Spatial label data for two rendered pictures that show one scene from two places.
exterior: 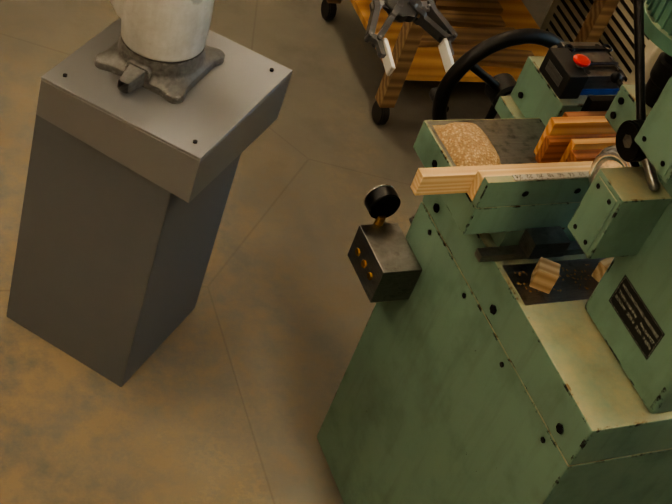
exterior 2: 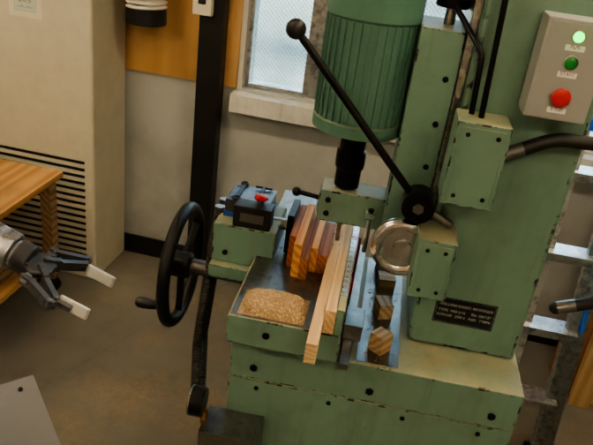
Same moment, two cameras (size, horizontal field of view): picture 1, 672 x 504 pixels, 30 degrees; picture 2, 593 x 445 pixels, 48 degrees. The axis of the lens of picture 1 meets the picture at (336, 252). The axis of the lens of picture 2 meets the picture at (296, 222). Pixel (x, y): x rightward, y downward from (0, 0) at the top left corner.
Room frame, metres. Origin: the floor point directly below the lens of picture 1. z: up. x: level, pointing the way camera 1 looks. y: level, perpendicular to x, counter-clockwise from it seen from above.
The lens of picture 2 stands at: (0.96, 0.63, 1.61)
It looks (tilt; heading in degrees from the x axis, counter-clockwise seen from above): 26 degrees down; 312
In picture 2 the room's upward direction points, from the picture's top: 8 degrees clockwise
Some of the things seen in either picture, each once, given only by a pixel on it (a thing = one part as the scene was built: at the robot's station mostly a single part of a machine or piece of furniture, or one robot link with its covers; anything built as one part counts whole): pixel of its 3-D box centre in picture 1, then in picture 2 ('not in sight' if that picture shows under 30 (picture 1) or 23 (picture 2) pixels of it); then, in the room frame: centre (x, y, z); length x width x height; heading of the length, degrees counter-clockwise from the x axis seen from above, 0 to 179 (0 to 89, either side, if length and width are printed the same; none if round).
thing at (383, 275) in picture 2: not in sight; (385, 282); (1.68, -0.51, 0.82); 0.04 x 0.04 x 0.04; 44
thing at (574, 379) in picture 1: (607, 293); (378, 322); (1.64, -0.45, 0.76); 0.57 x 0.45 x 0.09; 36
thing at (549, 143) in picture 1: (602, 148); (311, 241); (1.79, -0.35, 0.92); 0.25 x 0.02 x 0.05; 126
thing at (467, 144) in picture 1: (472, 143); (274, 300); (1.68, -0.14, 0.91); 0.12 x 0.09 x 0.03; 36
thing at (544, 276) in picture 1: (545, 275); (380, 341); (1.55, -0.32, 0.82); 0.03 x 0.03 x 0.04; 0
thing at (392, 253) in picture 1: (382, 261); (229, 438); (1.70, -0.09, 0.58); 0.12 x 0.08 x 0.08; 36
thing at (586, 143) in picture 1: (619, 152); (319, 237); (1.79, -0.38, 0.93); 0.22 x 0.01 x 0.06; 126
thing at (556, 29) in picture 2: not in sight; (564, 67); (1.40, -0.45, 1.40); 0.10 x 0.06 x 0.16; 36
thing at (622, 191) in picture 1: (617, 212); (431, 260); (1.50, -0.36, 1.02); 0.09 x 0.07 x 0.12; 126
